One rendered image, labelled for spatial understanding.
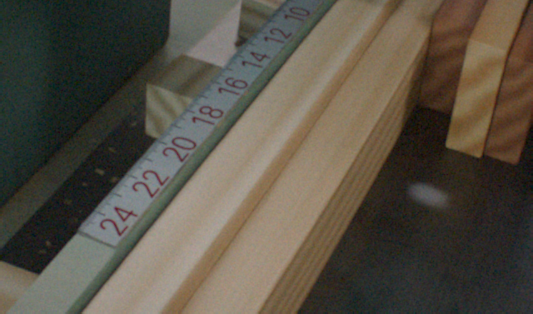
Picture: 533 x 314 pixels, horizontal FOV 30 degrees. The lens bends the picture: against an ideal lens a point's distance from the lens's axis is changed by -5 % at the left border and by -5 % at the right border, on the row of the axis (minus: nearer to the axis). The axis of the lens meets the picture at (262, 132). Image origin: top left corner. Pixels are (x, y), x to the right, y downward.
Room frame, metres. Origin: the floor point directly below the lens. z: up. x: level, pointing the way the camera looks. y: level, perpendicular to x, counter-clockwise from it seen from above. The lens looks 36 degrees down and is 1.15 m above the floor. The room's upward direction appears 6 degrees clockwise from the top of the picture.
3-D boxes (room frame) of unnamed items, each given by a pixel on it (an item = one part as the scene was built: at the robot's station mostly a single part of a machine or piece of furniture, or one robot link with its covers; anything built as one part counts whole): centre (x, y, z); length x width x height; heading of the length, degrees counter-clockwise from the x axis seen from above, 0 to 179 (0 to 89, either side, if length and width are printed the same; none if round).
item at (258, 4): (0.60, 0.00, 0.82); 0.05 x 0.04 x 0.03; 148
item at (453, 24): (0.46, -0.11, 0.92); 0.18 x 0.02 x 0.05; 160
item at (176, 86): (0.48, 0.04, 0.82); 0.04 x 0.04 x 0.04; 67
